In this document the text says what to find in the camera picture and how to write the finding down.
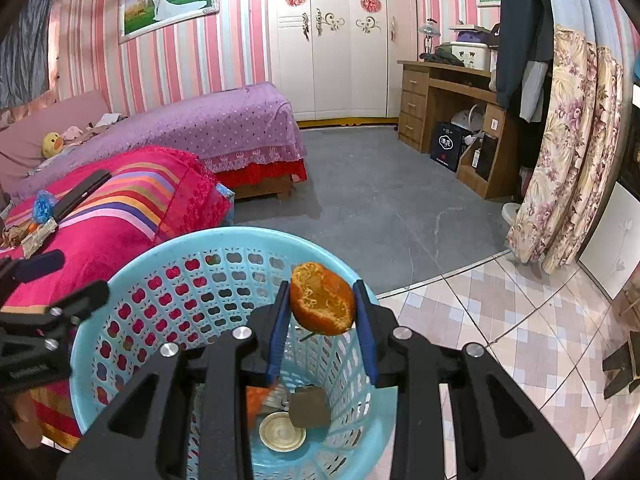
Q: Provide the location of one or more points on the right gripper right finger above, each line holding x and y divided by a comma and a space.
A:
374, 326

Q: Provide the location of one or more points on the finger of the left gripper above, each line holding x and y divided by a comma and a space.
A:
83, 302
37, 266

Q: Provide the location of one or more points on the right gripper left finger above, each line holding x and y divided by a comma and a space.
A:
269, 325

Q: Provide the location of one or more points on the brown paper bag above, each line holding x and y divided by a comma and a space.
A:
13, 236

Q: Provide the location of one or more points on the orange peel half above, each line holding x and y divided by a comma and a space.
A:
321, 301

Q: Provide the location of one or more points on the blue wrapper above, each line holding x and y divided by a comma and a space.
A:
43, 207

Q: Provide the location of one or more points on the printed snack bag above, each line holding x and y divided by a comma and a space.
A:
35, 240

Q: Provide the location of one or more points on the round metal can lid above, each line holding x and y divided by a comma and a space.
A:
279, 434

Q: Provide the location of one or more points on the black rectangular case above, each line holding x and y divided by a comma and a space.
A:
79, 193

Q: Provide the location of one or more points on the light blue plastic basket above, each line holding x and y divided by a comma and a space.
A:
190, 290

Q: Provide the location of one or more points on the yellow duck plush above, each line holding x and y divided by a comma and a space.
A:
52, 144

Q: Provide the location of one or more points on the pink pillow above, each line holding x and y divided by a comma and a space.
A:
21, 143

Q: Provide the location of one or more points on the pink striped blanket bed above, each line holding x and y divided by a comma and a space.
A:
153, 195

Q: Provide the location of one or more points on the black shopping bag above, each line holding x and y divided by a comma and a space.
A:
448, 144

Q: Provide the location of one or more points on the wooden desk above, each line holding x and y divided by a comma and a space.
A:
432, 94

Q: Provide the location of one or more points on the grey window curtain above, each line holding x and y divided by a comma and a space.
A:
24, 55

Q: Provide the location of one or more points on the purple dotted bed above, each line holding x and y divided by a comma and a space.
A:
228, 130

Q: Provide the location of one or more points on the floral curtain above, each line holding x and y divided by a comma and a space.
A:
576, 155

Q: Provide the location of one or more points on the white storage box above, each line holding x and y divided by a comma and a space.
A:
473, 55

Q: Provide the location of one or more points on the small desk lamp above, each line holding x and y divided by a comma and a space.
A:
430, 31

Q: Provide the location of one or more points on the white wardrobe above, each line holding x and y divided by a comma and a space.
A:
338, 60

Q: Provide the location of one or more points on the framed wedding picture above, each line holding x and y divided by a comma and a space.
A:
139, 17

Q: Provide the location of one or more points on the dark hanging coat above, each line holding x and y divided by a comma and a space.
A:
525, 51

